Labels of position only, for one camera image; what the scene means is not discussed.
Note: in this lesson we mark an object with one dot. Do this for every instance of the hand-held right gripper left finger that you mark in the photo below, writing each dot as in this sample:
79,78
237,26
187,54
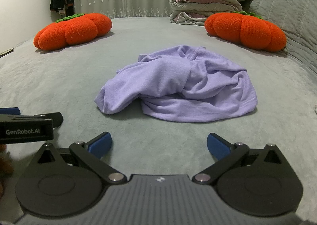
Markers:
99,144

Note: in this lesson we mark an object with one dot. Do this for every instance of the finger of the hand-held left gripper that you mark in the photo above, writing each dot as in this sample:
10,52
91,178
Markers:
53,117
10,110

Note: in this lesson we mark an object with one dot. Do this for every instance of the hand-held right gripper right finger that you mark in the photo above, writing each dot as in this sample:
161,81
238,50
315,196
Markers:
218,147

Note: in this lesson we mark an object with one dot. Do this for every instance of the purple pants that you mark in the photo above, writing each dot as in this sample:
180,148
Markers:
173,79

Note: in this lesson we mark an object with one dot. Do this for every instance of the person's left hand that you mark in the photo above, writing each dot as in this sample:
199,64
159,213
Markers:
6,163

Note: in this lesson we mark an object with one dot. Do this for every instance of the orange pumpkin cushion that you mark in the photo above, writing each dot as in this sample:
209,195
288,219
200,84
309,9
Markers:
247,30
74,30

